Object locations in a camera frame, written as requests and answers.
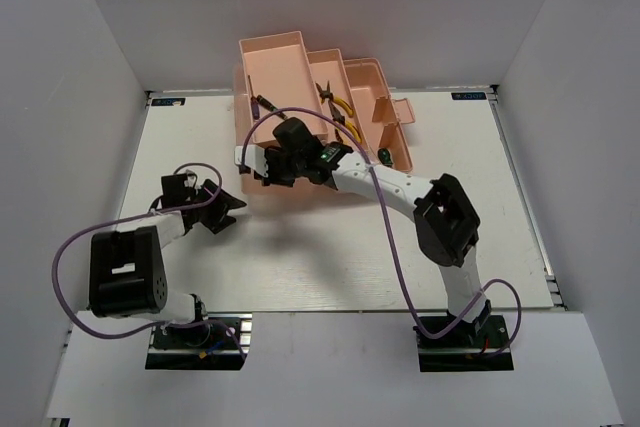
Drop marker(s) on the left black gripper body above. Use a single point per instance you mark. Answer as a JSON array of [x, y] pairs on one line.
[[195, 198]]

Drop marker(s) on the green stubby screwdriver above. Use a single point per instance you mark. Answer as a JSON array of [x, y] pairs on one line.
[[385, 157]]

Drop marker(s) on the blue label sticker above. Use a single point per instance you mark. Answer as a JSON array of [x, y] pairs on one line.
[[468, 96], [167, 102]]

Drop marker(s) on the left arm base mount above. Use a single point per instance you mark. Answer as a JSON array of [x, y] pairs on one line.
[[221, 346]]

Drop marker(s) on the thin black green screwdriver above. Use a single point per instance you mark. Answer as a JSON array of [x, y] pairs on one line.
[[265, 103]]

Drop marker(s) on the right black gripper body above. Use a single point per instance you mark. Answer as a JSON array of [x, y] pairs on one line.
[[283, 170]]

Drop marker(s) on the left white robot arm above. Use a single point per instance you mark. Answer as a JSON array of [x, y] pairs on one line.
[[127, 269]]

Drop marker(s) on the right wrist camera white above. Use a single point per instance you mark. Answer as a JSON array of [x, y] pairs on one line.
[[251, 160]]

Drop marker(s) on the yellow needle-nose pliers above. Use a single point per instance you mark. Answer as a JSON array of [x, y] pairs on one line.
[[338, 117]]

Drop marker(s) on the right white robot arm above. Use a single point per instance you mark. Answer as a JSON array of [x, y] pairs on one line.
[[446, 222]]

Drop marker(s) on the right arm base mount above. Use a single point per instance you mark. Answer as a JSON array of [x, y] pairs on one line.
[[458, 353]]

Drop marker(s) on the blue label sticker right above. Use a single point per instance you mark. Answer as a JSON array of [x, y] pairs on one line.
[[468, 96]]

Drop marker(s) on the blue label sticker left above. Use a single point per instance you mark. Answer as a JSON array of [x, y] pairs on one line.
[[167, 102]]

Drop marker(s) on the blue handle screwdriver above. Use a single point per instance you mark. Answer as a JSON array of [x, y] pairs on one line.
[[254, 104]]

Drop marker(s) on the pink plastic toolbox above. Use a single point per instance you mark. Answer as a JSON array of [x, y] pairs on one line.
[[281, 69]]

